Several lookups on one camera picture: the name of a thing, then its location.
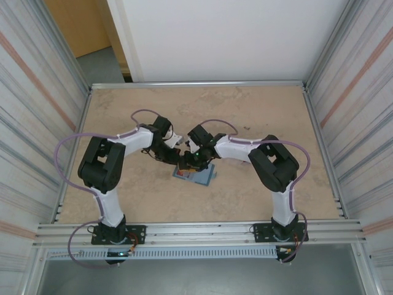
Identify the blue leather card holder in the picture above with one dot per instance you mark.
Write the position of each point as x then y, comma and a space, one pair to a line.
202, 176

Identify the red credit card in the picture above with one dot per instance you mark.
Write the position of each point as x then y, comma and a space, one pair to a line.
183, 175

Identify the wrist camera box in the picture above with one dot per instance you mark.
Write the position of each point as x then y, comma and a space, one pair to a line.
192, 144
173, 140

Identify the aluminium table edge rail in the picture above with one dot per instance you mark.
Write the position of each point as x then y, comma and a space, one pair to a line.
199, 83

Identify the grey metal panel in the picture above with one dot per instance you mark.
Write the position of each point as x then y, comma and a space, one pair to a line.
199, 276

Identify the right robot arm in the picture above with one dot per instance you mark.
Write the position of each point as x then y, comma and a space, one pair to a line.
273, 166

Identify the wide aluminium mounting rail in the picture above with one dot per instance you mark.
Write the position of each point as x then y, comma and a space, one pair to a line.
199, 233

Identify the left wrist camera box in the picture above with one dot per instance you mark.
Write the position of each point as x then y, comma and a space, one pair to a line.
173, 140

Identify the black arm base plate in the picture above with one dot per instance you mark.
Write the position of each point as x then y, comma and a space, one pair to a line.
138, 235
261, 232

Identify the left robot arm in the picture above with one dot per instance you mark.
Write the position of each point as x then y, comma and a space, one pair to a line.
102, 172

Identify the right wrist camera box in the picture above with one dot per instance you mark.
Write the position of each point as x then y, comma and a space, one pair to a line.
192, 144

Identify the wooden door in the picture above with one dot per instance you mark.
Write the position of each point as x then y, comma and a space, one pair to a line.
80, 24

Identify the white door frame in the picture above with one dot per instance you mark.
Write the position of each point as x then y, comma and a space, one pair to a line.
129, 46

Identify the aluminium side rail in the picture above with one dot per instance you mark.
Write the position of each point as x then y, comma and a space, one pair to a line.
86, 107
310, 107

